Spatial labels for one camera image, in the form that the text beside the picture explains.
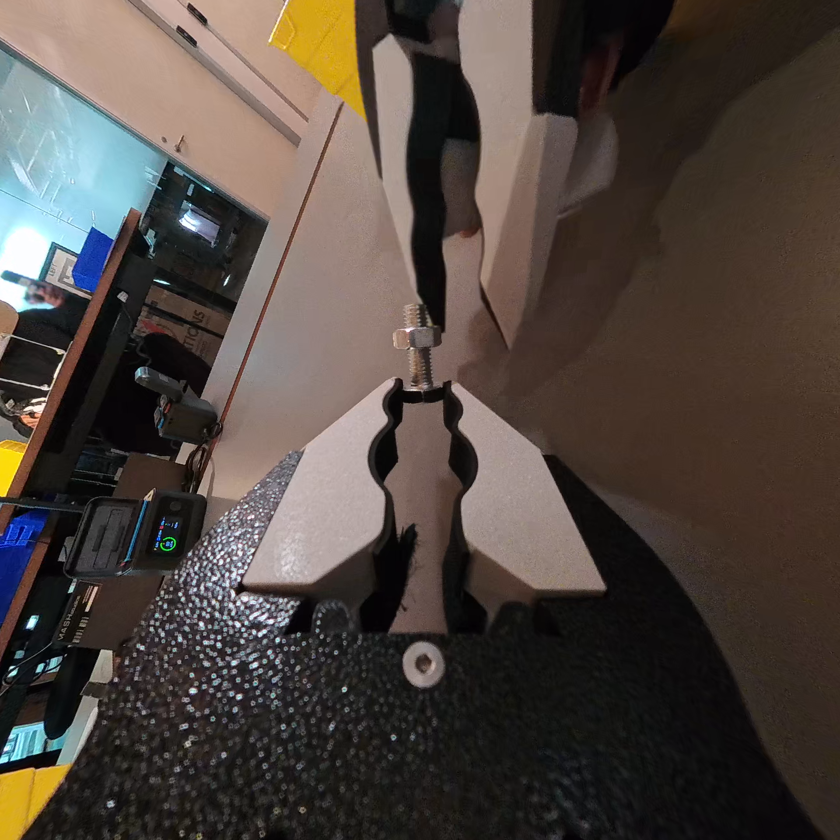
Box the blue plastic bin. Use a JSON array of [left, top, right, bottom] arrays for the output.
[[71, 226, 118, 291]]

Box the framed sign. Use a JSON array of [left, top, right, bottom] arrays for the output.
[[47, 241, 83, 288]]

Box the black office chair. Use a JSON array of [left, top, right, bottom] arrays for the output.
[[95, 331, 212, 457]]

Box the printed cardboard box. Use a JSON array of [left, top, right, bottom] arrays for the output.
[[141, 285, 232, 368]]

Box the silver hex bolt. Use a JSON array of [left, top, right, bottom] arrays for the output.
[[400, 302, 448, 404]]

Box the white door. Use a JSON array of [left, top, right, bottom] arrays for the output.
[[0, 0, 309, 221]]

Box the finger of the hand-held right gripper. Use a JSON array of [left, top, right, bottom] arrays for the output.
[[456, 0, 580, 350], [371, 31, 481, 332]]

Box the stack of blue bins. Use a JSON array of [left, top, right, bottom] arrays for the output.
[[0, 508, 52, 627]]

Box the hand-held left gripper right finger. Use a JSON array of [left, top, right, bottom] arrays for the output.
[[440, 378, 607, 634]]

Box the grey blue handheld device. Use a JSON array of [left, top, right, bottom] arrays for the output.
[[134, 366, 221, 442]]

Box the black cable bundle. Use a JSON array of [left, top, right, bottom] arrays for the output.
[[182, 423, 225, 494]]

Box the person's right hand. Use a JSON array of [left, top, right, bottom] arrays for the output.
[[579, 33, 626, 114]]

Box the small yellow bin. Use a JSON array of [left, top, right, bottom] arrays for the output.
[[0, 438, 30, 497]]

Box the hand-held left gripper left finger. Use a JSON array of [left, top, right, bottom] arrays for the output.
[[241, 378, 420, 634]]

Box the black portable power station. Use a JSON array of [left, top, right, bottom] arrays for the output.
[[63, 489, 208, 580]]

